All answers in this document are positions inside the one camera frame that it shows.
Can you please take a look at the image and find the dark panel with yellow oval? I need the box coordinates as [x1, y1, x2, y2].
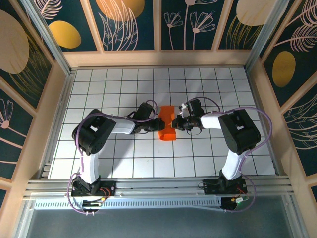
[33, 0, 100, 52]

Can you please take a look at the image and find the dark panel with leaf lines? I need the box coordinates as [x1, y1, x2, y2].
[283, 93, 317, 177]

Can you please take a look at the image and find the dark panel with leaf outlines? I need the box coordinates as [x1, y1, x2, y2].
[88, 0, 156, 52]

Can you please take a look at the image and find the black controller board with wires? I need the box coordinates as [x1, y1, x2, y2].
[221, 195, 250, 212]
[82, 197, 103, 216]

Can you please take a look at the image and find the orange cloth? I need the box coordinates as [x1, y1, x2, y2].
[157, 105, 178, 142]

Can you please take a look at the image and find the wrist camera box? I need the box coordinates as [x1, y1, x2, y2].
[135, 102, 157, 121]
[187, 98, 203, 116]

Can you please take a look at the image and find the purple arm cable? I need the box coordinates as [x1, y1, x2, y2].
[67, 99, 159, 216]
[182, 97, 273, 214]

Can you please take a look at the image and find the large cream circle wall panel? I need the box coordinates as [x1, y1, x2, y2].
[0, 8, 54, 110]

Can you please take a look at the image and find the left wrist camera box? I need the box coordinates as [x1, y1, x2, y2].
[135, 102, 157, 121]

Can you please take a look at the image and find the grey slotted cable duct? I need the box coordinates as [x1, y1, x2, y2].
[33, 197, 223, 212]

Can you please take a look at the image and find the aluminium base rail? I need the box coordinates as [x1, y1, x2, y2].
[23, 175, 297, 199]

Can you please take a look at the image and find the white camera cable plug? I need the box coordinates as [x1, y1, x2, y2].
[177, 103, 188, 118]

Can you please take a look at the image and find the dark panel with single flower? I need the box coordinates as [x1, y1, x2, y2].
[0, 88, 34, 180]

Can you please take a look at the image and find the aluminium side rail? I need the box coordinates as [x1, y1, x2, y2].
[244, 66, 284, 177]
[39, 70, 76, 179]

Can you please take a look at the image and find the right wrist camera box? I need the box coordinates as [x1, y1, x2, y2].
[187, 98, 203, 116]

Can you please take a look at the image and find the feather and oval wall panel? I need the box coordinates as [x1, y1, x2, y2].
[262, 0, 317, 107]

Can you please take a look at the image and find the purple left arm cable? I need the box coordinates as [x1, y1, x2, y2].
[67, 99, 159, 216]

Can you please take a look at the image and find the dark panel with flower outlines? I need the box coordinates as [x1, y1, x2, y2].
[160, 0, 220, 51]

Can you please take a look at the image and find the aluminium corner post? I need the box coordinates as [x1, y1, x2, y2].
[21, 0, 72, 75]
[244, 0, 292, 72]

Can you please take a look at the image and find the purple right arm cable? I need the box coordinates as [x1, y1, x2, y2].
[182, 97, 273, 214]

